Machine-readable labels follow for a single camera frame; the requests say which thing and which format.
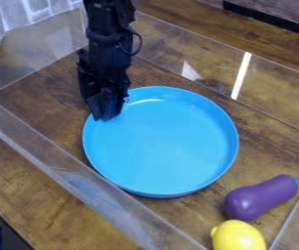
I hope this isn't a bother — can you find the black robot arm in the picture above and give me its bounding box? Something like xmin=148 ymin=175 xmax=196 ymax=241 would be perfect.
xmin=78 ymin=0 xmax=142 ymax=121

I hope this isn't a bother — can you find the blue round plate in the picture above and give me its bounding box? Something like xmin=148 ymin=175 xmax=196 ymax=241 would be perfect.
xmin=83 ymin=86 xmax=239 ymax=198

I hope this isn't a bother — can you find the white patterned curtain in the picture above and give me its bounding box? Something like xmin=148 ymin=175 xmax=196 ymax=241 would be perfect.
xmin=0 ymin=0 xmax=84 ymax=46

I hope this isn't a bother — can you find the purple toy eggplant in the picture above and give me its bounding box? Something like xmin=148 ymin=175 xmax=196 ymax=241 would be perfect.
xmin=223 ymin=174 xmax=299 ymax=222

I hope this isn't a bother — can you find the yellow toy lemon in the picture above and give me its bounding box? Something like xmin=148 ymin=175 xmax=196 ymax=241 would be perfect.
xmin=210 ymin=220 xmax=269 ymax=250

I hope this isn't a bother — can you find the clear acrylic enclosure wall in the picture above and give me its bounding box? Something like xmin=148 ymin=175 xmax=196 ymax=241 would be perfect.
xmin=0 ymin=5 xmax=299 ymax=250

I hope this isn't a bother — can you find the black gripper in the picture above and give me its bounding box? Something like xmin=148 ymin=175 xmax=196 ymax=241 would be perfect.
xmin=76 ymin=28 xmax=136 ymax=121

